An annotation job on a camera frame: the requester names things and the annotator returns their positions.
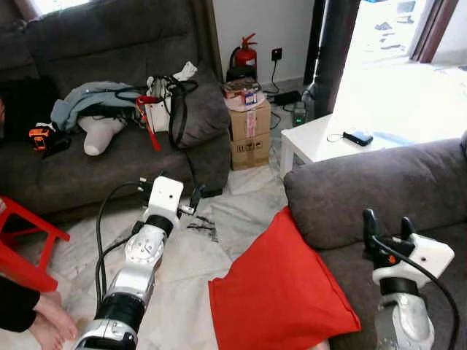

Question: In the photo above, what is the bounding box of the black bag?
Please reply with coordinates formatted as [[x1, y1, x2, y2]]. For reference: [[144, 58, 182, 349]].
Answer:
[[0, 76, 61, 141]]

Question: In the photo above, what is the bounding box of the red stool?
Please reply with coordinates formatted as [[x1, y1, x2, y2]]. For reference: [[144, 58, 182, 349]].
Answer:
[[0, 195, 72, 292]]

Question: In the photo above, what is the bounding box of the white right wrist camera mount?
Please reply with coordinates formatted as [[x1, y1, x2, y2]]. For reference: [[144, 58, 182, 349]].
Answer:
[[398, 233, 455, 283]]

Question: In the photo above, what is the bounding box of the red pillow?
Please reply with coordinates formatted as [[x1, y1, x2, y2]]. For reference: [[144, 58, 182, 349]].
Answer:
[[208, 208, 362, 350]]

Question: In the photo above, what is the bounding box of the orange and black tool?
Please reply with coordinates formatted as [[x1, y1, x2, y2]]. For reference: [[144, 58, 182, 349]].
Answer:
[[28, 124, 71, 158]]

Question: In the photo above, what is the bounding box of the grey fabric sofa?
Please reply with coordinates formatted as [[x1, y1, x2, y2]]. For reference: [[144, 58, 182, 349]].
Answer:
[[0, 0, 233, 219], [283, 137, 467, 350]]

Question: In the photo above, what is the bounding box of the small printed carton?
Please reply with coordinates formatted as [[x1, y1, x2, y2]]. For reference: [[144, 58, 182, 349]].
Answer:
[[223, 78, 263, 109]]

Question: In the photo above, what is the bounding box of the white leg-shaped form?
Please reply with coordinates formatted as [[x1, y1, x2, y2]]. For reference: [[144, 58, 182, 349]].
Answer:
[[77, 114, 127, 157]]

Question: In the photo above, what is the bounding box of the red fire extinguisher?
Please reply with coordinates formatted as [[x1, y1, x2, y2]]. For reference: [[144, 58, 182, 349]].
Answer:
[[229, 33, 259, 82]]

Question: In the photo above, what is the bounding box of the red strap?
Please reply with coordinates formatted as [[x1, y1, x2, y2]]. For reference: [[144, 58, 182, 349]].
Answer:
[[136, 95, 162, 152]]

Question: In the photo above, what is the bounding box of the person's bare foot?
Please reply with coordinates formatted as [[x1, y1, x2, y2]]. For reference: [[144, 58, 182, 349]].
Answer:
[[34, 292, 78, 340], [29, 315, 66, 350]]

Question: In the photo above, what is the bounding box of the black handheld device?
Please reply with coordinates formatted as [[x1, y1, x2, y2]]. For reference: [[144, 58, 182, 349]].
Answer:
[[343, 130, 374, 147]]

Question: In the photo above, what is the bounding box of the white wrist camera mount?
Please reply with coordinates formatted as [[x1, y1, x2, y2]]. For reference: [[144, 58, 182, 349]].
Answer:
[[398, 233, 455, 283], [146, 175, 185, 219]]

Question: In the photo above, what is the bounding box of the white low table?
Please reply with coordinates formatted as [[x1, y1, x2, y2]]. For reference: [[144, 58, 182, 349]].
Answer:
[[279, 109, 409, 179]]

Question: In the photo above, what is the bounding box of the brown cardboard box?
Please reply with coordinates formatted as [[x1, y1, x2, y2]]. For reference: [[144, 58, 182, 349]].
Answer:
[[231, 135, 271, 171], [229, 98, 272, 141]]

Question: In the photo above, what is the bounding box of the brown door frame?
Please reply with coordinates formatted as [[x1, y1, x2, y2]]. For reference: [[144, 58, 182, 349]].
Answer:
[[411, 0, 458, 63]]

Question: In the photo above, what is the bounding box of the grey-blue garment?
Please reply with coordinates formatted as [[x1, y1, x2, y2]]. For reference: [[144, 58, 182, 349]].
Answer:
[[50, 80, 141, 133]]

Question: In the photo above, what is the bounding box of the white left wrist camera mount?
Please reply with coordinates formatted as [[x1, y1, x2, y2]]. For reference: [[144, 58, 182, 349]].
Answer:
[[146, 175, 185, 219]]

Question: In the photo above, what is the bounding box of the white bag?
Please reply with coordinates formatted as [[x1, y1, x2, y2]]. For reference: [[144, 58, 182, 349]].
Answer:
[[145, 62, 198, 133]]

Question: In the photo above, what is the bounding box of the black pillar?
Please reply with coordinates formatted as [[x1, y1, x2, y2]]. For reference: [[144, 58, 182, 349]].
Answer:
[[309, 0, 363, 119]]

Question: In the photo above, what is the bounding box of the black power adapter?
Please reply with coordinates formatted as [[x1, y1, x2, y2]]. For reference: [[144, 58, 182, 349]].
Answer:
[[274, 90, 302, 107]]

